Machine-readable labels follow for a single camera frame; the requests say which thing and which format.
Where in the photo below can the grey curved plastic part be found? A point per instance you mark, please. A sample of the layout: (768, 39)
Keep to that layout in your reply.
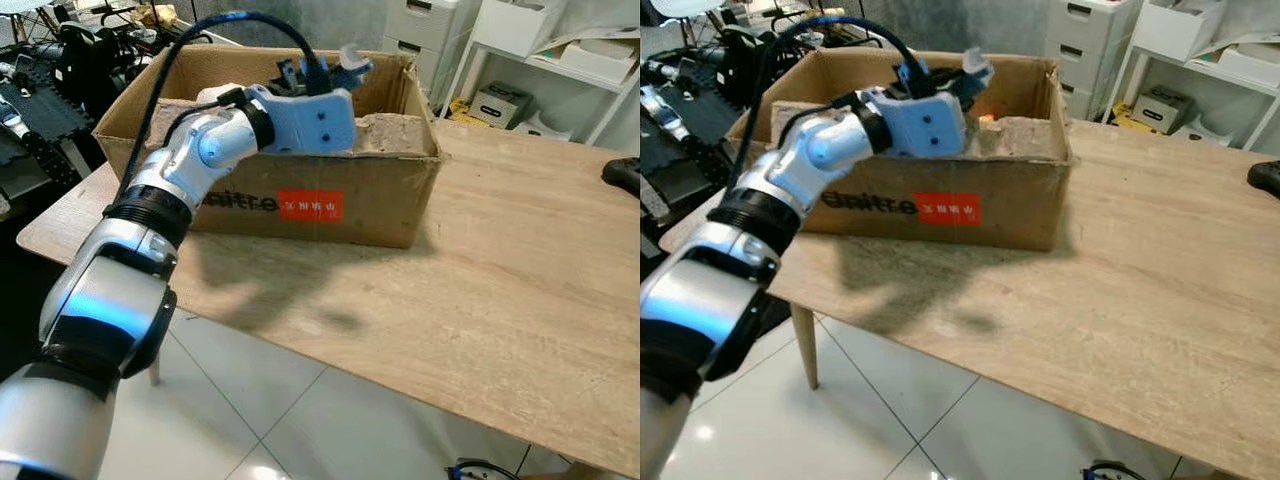
(978, 60)
(358, 58)

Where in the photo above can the silver left arm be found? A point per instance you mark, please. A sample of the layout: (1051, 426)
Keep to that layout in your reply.
(700, 300)
(110, 300)

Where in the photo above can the grey pulp packaging insert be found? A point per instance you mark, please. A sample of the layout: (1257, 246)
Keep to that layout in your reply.
(1020, 140)
(395, 135)

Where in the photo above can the white drawer cabinet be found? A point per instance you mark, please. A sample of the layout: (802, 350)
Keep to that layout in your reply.
(420, 30)
(1085, 40)

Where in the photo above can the large printed cardboard box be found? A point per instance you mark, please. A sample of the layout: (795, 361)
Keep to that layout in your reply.
(1010, 205)
(370, 200)

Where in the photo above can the grey box with black label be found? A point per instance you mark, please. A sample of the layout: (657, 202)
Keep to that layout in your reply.
(498, 105)
(1162, 108)

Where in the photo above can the white storage box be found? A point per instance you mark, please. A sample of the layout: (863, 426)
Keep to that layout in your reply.
(520, 25)
(1180, 28)

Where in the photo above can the white shelf rack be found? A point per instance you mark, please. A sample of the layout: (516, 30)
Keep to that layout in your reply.
(590, 70)
(1240, 75)

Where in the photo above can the black robot equipment heap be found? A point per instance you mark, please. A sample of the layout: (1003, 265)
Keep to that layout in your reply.
(690, 120)
(55, 100)

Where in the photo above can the black rounded device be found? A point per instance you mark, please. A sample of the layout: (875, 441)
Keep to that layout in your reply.
(1268, 180)
(625, 177)

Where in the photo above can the light wooden table leg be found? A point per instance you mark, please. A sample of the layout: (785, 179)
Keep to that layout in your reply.
(806, 350)
(155, 372)

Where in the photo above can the pale blue left wrist camera mount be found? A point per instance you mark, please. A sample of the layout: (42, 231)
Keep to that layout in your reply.
(925, 125)
(315, 122)

